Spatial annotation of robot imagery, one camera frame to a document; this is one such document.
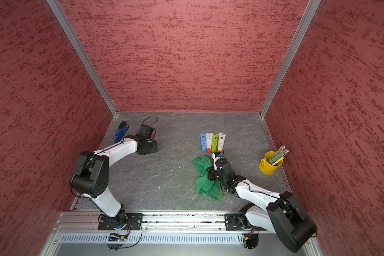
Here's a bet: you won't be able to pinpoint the green microfiber cloth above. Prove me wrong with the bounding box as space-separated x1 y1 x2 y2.
193 156 224 202

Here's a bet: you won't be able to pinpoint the white tube pink cap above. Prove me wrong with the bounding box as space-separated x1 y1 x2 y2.
206 133 213 153

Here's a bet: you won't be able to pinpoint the blue toothpaste tube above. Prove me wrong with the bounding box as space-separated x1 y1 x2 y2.
200 132 207 152

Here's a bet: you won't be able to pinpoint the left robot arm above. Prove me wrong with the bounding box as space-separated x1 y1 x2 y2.
69 135 158 230

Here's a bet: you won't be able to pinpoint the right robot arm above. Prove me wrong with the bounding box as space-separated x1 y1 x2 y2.
207 156 317 253

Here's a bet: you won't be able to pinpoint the lime green toothpaste tube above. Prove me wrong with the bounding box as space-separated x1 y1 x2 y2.
211 133 219 153

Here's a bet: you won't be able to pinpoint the white tube orange cap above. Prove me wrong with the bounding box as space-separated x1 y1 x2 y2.
217 133 226 152

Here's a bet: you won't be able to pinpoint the blue stapler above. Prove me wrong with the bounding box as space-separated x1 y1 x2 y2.
113 121 129 143

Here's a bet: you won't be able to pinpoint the yellow cup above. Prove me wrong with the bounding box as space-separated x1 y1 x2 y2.
259 151 283 175

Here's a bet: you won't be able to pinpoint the pencils in cup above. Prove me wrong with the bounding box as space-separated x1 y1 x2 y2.
268 145 289 165

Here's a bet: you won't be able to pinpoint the left corner aluminium profile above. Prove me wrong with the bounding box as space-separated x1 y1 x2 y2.
47 0 119 118

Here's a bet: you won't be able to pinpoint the corner aluminium profile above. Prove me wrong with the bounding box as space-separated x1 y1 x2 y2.
47 0 119 118
260 0 321 119

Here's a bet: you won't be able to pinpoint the right corner aluminium profile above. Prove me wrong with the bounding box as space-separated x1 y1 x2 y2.
260 0 321 119

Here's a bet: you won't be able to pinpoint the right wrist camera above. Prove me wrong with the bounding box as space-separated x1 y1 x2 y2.
212 151 223 170

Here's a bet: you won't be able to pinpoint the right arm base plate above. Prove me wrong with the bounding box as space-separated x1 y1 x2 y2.
224 213 265 232

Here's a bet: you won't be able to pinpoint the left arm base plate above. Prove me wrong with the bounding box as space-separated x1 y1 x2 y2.
97 213 144 231

